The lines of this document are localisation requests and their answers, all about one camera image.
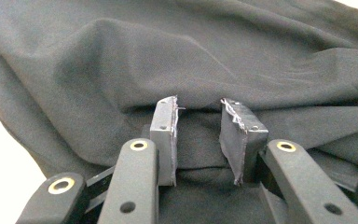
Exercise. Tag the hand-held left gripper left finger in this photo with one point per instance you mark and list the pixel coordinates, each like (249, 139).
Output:
(133, 186)

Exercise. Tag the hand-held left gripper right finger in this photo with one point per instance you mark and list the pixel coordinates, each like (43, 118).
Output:
(298, 186)

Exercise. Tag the black pants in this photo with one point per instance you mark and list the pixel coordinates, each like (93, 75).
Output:
(136, 56)

